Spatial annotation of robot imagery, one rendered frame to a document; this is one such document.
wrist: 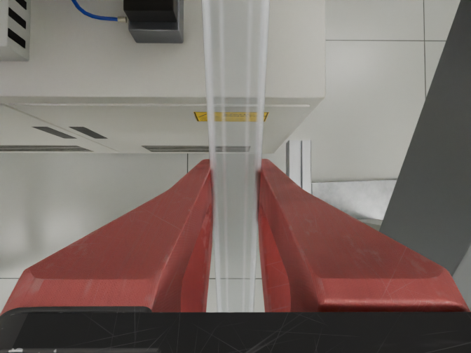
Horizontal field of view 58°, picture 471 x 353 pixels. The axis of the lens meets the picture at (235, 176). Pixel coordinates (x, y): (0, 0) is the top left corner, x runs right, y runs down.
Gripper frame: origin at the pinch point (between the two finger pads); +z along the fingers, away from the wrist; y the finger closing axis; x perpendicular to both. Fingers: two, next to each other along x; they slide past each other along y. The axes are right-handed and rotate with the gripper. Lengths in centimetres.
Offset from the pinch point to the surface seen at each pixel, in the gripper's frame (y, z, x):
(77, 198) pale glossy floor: 39, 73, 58
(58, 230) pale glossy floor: 44, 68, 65
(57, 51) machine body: 18.7, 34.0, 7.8
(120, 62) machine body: 12.0, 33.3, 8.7
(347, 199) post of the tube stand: -28, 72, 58
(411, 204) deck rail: -7.7, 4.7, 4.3
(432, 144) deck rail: -7.7, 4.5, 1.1
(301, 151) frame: -12, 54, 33
